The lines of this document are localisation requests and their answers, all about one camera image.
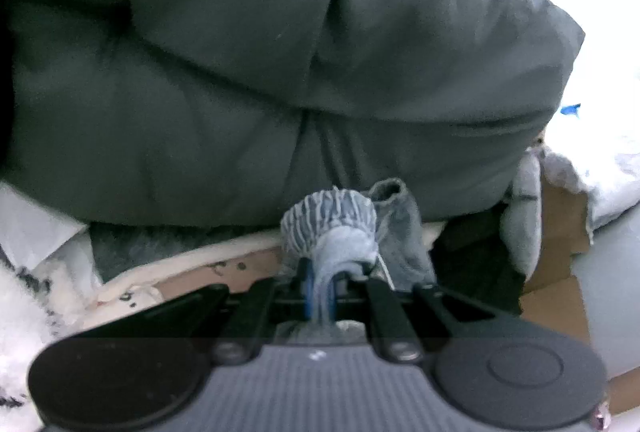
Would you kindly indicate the black clothes pile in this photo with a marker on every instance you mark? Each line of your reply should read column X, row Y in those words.
column 475, row 252

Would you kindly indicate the grey neck pillow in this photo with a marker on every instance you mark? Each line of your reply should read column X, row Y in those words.
column 522, row 222

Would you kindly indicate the blue tag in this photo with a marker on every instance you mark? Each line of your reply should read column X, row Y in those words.
column 570, row 110

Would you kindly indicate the white fluffy spotted blanket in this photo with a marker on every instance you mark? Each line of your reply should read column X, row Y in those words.
column 40, row 302

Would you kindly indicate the grey upright panel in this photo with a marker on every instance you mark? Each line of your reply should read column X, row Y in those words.
column 615, row 292

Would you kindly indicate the light blue denim pants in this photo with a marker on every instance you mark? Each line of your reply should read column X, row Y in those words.
column 325, row 217

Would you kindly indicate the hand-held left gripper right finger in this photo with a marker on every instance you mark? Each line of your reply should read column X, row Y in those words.
column 340, row 284

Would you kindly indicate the dark green duvet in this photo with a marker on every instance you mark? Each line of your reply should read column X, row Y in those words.
column 250, row 62

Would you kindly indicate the flat cardboard sheet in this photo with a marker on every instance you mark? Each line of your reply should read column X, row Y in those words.
column 555, row 307

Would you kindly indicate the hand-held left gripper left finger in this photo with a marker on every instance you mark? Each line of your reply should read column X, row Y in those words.
column 306, row 284

